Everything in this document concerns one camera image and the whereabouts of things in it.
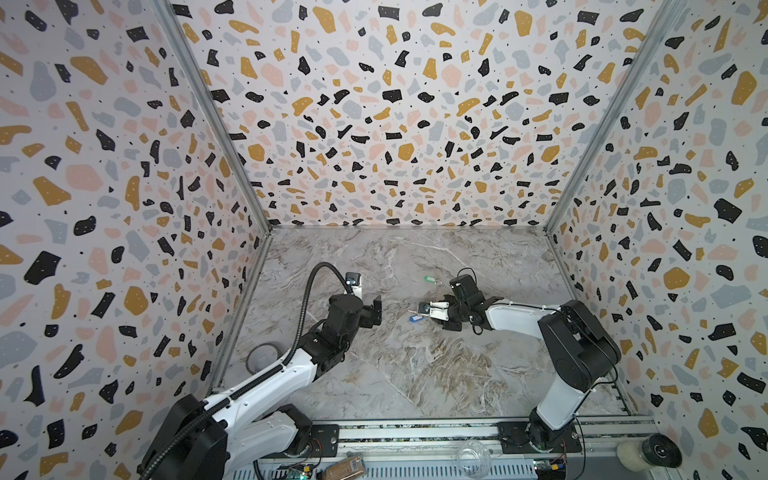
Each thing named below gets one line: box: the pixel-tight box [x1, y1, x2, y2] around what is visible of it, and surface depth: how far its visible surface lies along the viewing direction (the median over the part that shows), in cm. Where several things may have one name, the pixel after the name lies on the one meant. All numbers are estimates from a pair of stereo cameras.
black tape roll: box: [639, 433, 683, 468], surface depth 65 cm
